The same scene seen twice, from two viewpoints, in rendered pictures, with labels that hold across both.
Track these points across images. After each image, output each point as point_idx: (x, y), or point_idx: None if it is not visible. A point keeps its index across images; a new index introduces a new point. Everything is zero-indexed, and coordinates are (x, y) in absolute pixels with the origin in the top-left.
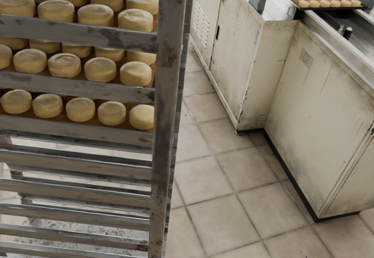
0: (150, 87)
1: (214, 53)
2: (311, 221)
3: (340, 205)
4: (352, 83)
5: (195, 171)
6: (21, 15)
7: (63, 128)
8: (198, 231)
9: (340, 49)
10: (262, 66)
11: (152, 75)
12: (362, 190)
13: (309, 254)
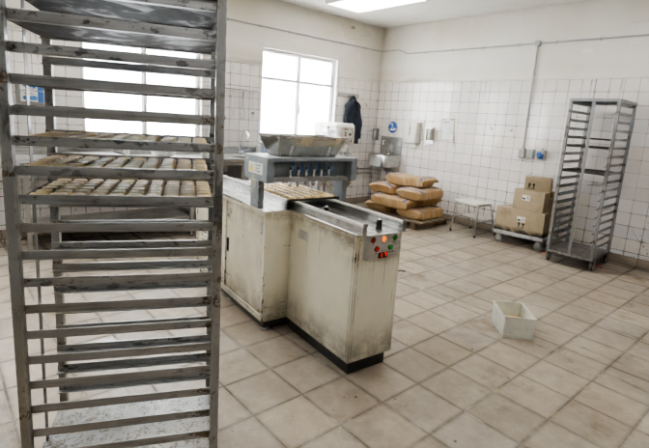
0: None
1: (227, 265)
2: (344, 374)
3: (360, 345)
4: (334, 235)
5: (228, 361)
6: None
7: (166, 199)
8: (241, 400)
9: (322, 216)
10: (271, 251)
11: None
12: (372, 324)
13: (347, 394)
